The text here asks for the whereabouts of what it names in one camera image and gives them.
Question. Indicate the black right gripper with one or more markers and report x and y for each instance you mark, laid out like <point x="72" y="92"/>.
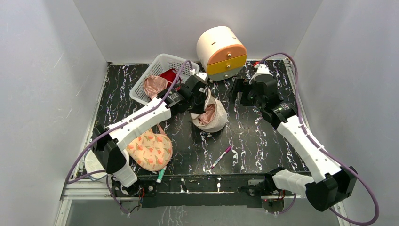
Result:
<point x="244" y="92"/>

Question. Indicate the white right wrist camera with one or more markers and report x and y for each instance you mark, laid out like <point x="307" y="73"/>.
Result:
<point x="261" y="69"/>

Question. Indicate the white plastic basket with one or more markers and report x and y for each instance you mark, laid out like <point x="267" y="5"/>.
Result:
<point x="161" y="63"/>

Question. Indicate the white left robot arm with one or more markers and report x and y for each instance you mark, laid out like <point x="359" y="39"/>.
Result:
<point x="109" y="142"/>

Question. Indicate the white mesh bag lid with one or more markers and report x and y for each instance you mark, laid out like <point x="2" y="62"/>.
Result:
<point x="93" y="165"/>

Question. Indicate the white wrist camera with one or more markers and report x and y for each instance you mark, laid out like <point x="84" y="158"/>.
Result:
<point x="203" y="77"/>
<point x="261" y="69"/>

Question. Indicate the white mesh laundry bag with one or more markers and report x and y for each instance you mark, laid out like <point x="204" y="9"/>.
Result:
<point x="219" y="120"/>

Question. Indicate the red bra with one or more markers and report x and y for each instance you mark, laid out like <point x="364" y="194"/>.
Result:
<point x="168" y="78"/>

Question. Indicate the round white drawer cabinet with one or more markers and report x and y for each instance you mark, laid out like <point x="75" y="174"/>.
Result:
<point x="221" y="53"/>

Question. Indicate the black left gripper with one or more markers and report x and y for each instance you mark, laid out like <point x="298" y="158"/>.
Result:
<point x="201" y="110"/>

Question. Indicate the pink pen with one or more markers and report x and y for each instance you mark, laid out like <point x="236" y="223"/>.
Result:
<point x="221" y="156"/>

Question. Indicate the pink satin bra from bag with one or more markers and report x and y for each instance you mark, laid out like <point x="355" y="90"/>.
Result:
<point x="208" y="115"/>

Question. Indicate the peach floral bra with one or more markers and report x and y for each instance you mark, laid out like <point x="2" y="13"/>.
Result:
<point x="151" y="151"/>

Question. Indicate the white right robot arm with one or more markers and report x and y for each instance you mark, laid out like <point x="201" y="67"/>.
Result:
<point x="329" y="182"/>

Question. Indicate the black table front rail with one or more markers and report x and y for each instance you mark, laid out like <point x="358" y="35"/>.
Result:
<point x="188" y="190"/>

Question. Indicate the teal white marker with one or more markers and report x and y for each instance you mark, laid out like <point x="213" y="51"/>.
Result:
<point x="160" y="175"/>

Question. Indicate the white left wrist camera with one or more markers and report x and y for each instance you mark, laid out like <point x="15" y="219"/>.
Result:
<point x="203" y="77"/>

